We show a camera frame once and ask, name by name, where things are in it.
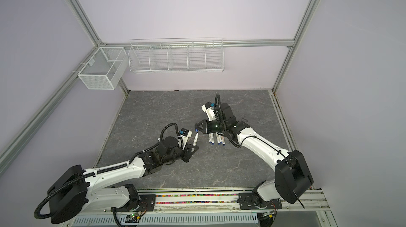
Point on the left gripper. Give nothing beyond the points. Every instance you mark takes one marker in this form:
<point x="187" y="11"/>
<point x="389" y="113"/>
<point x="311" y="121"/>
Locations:
<point x="188" y="148"/>

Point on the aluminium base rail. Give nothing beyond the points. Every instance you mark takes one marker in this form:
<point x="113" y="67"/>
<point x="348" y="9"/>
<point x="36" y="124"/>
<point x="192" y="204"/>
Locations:
<point x="206" y="201"/>

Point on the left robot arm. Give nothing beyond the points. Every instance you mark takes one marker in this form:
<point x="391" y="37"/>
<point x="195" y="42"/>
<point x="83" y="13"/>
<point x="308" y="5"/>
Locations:
<point x="80" y="189"/>

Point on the whiteboard marker pen five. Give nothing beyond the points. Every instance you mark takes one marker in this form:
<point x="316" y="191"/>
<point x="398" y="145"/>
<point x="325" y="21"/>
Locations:
<point x="195" y="139"/>

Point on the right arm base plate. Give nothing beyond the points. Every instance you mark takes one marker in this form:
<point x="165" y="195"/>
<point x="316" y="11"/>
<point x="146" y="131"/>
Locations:
<point x="251" y="201"/>

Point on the whiteboard marker pen two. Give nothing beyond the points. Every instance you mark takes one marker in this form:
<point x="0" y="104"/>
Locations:
<point x="219" y="141"/>

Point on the white wire shelf basket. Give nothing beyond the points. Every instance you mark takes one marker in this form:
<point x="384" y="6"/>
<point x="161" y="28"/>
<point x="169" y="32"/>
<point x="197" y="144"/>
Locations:
<point x="177" y="55"/>

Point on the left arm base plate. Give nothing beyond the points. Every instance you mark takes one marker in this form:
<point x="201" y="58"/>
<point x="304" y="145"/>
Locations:
<point x="144" y="203"/>

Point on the white mesh box basket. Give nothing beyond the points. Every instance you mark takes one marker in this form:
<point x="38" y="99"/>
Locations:
<point x="105" y="68"/>

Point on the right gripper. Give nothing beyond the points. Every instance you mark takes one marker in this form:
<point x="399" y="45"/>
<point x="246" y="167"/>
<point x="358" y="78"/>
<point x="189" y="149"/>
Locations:
<point x="206" y="128"/>

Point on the white vent grille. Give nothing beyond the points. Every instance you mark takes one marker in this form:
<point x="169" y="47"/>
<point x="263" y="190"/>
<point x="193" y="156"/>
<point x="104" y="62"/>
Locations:
<point x="187" y="219"/>

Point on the whiteboard marker pen one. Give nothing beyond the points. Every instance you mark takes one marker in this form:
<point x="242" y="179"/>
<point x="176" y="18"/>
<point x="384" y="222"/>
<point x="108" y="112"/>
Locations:
<point x="211" y="139"/>

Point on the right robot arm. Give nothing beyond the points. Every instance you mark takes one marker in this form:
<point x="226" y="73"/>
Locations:
<point x="292" y="176"/>

